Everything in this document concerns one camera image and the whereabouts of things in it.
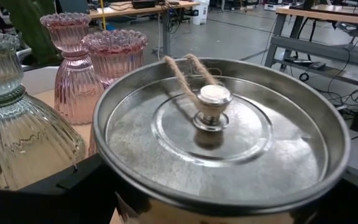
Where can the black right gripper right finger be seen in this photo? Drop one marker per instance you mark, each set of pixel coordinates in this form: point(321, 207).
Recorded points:
point(353, 205)

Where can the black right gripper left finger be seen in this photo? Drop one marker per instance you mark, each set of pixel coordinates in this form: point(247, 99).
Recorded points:
point(42, 205)

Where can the grey metal workbench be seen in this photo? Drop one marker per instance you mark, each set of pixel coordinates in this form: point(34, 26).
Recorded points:
point(322, 51)

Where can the pink ribbed glass candlestick holder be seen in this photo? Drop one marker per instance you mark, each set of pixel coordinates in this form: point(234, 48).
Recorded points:
point(117, 59)
point(73, 87)

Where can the plain silver candle tin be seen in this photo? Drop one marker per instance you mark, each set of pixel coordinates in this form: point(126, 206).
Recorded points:
point(213, 149)

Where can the green cactus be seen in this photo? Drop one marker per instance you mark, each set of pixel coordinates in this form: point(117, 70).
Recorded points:
point(33, 28)

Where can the white plant pot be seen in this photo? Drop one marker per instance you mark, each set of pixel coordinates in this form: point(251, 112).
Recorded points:
point(40, 81)

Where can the white waste bin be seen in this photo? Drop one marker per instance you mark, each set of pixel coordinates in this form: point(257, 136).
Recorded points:
point(201, 12)

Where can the wooden office desk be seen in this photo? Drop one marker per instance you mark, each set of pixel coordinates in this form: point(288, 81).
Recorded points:
point(126, 12)

